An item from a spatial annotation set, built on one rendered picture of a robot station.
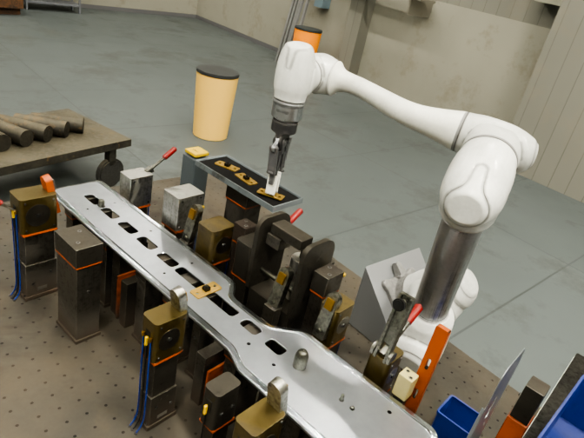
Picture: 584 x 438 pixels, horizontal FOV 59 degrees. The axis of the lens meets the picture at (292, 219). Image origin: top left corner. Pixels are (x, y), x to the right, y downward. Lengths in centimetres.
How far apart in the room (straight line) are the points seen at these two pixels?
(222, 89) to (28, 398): 399
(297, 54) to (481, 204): 63
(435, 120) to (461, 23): 695
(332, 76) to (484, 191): 62
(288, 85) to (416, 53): 724
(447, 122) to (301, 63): 41
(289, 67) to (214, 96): 374
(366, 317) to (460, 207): 81
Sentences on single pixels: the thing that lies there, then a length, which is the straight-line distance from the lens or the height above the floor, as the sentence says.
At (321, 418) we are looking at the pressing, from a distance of 114.
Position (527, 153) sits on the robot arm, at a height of 153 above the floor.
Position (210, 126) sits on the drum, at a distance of 524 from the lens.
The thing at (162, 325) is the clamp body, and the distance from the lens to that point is 122.
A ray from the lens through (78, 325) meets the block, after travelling 164.
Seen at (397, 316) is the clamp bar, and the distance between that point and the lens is 120.
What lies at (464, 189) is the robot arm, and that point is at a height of 147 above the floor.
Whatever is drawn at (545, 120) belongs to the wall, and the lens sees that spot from 667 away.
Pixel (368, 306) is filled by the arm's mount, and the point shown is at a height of 82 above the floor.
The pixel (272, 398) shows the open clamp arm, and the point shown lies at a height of 107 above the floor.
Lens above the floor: 183
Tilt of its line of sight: 27 degrees down
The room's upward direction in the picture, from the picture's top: 13 degrees clockwise
